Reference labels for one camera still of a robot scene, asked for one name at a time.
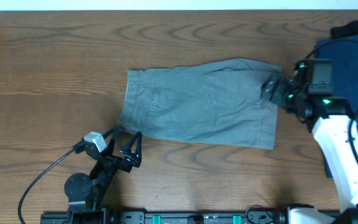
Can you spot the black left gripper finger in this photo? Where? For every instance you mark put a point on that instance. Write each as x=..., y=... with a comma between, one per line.
x=133, y=148
x=113, y=134

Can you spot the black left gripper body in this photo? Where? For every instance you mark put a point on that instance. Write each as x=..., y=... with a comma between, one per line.
x=114, y=166

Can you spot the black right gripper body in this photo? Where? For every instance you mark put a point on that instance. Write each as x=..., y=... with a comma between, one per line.
x=281, y=94

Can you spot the grey shorts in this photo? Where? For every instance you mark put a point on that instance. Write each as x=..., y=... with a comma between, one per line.
x=213, y=103

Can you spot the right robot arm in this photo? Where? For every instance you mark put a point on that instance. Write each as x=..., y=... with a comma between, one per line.
x=331, y=122

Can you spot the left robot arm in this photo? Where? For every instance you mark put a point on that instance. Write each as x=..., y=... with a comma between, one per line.
x=85, y=192

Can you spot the dark blue folded garment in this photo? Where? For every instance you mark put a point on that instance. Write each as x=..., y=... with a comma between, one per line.
x=353, y=62

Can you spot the black folded garment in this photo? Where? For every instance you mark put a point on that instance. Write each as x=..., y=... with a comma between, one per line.
x=348, y=30

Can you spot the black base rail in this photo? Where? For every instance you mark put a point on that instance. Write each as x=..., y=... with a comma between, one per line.
x=172, y=217

